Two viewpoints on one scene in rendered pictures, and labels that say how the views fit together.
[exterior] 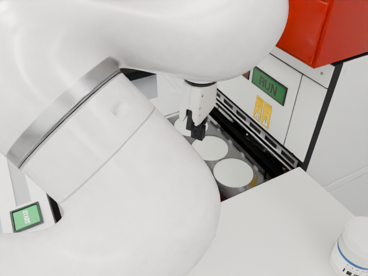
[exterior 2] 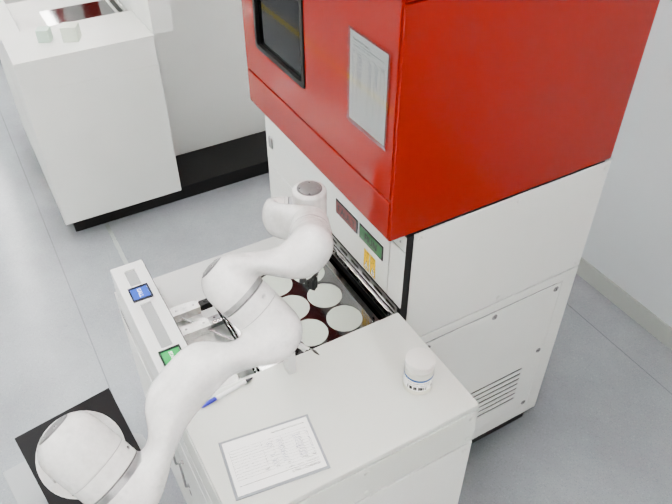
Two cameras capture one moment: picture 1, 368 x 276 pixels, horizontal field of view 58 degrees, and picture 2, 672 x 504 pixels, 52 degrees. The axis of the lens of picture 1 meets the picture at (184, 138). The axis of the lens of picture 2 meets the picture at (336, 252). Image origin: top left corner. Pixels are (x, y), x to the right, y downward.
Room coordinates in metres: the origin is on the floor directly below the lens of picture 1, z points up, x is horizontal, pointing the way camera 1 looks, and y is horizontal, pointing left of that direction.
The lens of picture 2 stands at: (-0.73, -0.07, 2.28)
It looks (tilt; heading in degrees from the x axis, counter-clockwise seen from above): 41 degrees down; 359
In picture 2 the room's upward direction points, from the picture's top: straight up
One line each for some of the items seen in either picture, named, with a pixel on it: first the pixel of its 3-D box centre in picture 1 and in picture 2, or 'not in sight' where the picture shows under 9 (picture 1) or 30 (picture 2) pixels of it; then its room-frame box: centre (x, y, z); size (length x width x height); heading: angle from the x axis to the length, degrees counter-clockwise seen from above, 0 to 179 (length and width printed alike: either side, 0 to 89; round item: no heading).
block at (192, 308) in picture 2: not in sight; (185, 311); (0.62, 0.32, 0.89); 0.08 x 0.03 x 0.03; 118
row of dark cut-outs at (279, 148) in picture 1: (241, 115); (355, 263); (0.74, -0.16, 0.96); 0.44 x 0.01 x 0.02; 28
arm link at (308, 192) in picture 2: not in sight; (307, 209); (0.62, -0.03, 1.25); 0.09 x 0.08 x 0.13; 91
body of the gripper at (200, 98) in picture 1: (200, 93); not in sight; (0.62, -0.04, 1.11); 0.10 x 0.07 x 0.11; 151
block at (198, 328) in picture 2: not in sight; (195, 329); (0.55, 0.28, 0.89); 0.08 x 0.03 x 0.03; 118
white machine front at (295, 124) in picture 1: (211, 67); (327, 213); (0.90, -0.08, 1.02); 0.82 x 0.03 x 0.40; 28
